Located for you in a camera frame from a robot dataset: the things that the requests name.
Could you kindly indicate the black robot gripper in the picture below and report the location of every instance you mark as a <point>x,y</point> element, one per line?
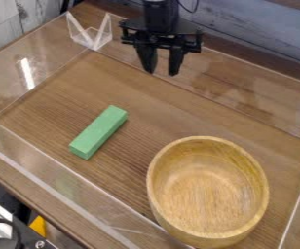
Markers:
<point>160,29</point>

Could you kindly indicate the green rectangular block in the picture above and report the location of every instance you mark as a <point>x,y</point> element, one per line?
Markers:
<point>98,132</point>

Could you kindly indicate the brown wooden bowl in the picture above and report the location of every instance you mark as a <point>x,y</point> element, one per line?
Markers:
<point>207,191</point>

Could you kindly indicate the yellow and black device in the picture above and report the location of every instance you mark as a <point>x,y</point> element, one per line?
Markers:
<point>23,226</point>

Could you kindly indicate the clear acrylic corner bracket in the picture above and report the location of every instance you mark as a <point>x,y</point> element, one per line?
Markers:
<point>90,37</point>

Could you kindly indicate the clear acrylic enclosure walls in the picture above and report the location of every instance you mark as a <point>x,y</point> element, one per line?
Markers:
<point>57,85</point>

